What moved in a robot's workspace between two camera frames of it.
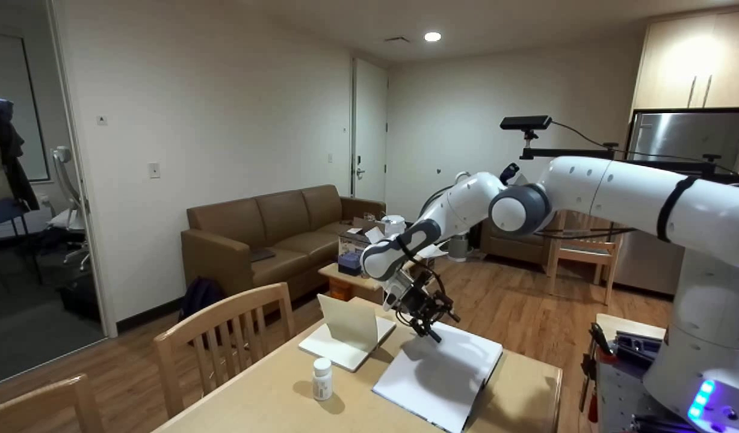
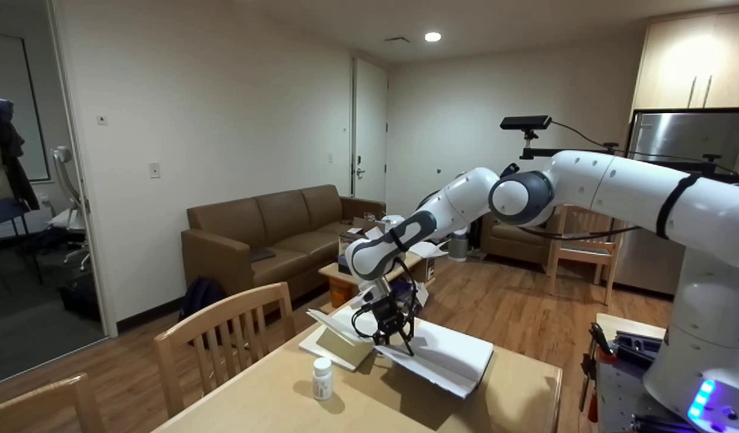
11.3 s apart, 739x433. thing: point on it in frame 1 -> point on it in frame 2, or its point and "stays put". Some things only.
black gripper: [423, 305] -> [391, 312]
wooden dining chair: [217, 340] stays put
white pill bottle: [324, 378] stays put
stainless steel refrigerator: [690, 141] stays put
